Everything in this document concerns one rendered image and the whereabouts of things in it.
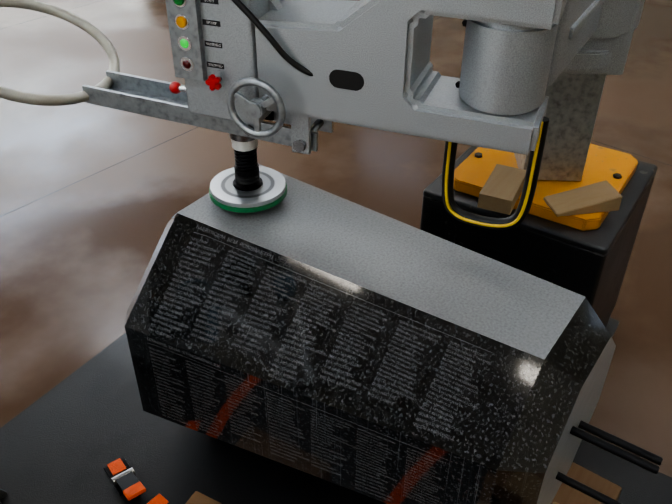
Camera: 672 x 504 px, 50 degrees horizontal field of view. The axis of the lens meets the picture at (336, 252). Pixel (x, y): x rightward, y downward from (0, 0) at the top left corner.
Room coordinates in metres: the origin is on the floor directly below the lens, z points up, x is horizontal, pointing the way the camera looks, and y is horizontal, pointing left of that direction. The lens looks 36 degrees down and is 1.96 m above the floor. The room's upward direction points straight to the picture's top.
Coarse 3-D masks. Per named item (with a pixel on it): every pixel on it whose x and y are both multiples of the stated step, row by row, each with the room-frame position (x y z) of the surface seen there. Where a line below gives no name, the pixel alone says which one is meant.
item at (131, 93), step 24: (120, 72) 1.96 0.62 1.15; (96, 96) 1.85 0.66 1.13; (120, 96) 1.82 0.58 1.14; (144, 96) 1.90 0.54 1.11; (168, 96) 1.90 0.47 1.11; (192, 120) 1.75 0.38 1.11; (216, 120) 1.72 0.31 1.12; (288, 120) 1.77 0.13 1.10; (312, 120) 1.75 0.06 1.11; (288, 144) 1.65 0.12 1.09; (312, 144) 1.63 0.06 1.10
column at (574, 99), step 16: (560, 80) 2.01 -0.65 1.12; (576, 80) 2.01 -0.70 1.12; (592, 80) 2.00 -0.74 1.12; (560, 96) 2.01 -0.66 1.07; (576, 96) 2.00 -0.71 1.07; (592, 96) 2.00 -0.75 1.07; (560, 112) 2.01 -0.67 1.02; (576, 112) 2.00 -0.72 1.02; (592, 112) 2.00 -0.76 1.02; (560, 128) 2.01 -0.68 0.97; (576, 128) 2.00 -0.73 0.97; (592, 128) 2.00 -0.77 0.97; (560, 144) 2.01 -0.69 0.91; (576, 144) 2.00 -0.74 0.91; (544, 160) 2.01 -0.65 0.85; (560, 160) 2.00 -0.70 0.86; (576, 160) 2.00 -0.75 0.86; (544, 176) 2.01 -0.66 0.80; (560, 176) 2.00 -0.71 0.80; (576, 176) 2.00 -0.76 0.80
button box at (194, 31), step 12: (168, 0) 1.68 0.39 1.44; (192, 0) 1.66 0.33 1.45; (168, 12) 1.68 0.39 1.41; (180, 12) 1.67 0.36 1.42; (192, 12) 1.66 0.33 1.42; (168, 24) 1.68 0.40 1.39; (192, 24) 1.66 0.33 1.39; (192, 36) 1.66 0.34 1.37; (180, 48) 1.67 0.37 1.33; (192, 48) 1.66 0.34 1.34; (180, 60) 1.67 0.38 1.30; (192, 60) 1.66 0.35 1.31; (204, 60) 1.67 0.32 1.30; (180, 72) 1.68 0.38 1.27; (192, 72) 1.66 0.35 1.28; (204, 72) 1.66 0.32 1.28
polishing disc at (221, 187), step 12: (264, 168) 1.85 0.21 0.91; (216, 180) 1.78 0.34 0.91; (228, 180) 1.78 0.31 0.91; (264, 180) 1.78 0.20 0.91; (276, 180) 1.78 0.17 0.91; (216, 192) 1.71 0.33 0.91; (228, 192) 1.72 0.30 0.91; (240, 192) 1.72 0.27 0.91; (252, 192) 1.72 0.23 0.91; (264, 192) 1.72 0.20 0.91; (276, 192) 1.72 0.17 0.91; (228, 204) 1.67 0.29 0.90; (240, 204) 1.66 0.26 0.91; (252, 204) 1.66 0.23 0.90; (264, 204) 1.67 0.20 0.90
